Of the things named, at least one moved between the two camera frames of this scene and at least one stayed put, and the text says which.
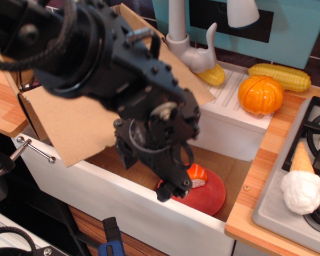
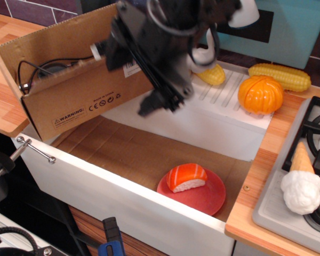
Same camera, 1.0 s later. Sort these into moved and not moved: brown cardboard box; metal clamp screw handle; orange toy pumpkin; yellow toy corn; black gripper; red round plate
Moved: black gripper; brown cardboard box
Not moved: yellow toy corn; metal clamp screw handle; orange toy pumpkin; red round plate
